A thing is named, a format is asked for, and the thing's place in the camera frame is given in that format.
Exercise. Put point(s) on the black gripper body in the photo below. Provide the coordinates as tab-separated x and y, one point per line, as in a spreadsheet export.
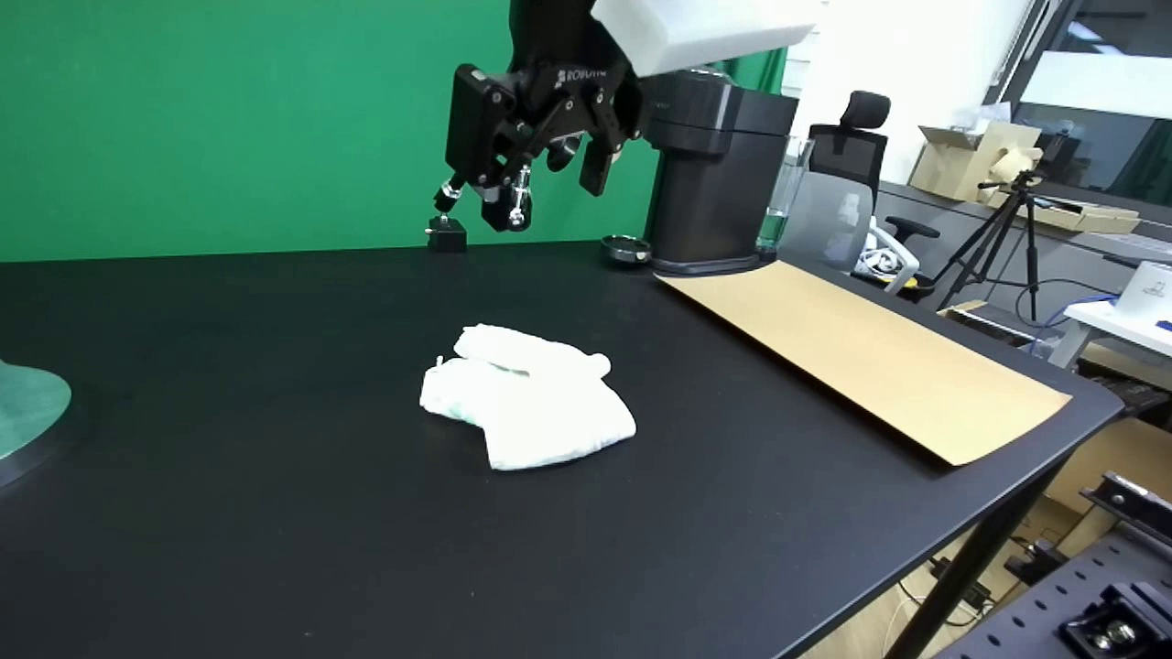
569	103

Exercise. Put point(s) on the white cloth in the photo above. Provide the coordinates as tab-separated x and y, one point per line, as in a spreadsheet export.
532	396

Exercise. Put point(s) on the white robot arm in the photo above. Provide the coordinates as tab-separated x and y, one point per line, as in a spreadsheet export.
709	26

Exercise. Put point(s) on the small black round mesh disc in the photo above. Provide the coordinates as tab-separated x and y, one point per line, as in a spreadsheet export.
628	252

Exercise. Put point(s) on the large black cylindrical appliance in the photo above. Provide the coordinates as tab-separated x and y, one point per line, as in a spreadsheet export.
717	170

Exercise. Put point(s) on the clear bottle with green label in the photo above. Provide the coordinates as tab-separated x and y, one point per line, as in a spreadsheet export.
782	208

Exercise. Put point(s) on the black office chair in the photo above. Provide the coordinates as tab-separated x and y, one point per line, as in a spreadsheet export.
845	170

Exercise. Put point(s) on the brown cardboard sheet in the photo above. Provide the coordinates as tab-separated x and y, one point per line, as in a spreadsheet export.
866	352

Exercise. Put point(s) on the green backdrop screen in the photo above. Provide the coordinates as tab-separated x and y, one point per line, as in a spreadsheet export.
223	121

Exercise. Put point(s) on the open cardboard box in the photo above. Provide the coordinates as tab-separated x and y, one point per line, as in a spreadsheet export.
965	160

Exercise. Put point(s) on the white side table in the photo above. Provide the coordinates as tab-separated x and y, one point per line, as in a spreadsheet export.
1119	331

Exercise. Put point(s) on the white paper card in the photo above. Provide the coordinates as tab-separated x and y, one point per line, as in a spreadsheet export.
1147	293

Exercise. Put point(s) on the black perforated metal board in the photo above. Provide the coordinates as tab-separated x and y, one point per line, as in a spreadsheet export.
1076	607

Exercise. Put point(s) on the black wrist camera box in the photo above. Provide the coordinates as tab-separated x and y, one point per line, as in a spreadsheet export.
475	121

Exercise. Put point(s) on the black tripod with camera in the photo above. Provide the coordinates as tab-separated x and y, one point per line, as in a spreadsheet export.
1010	225

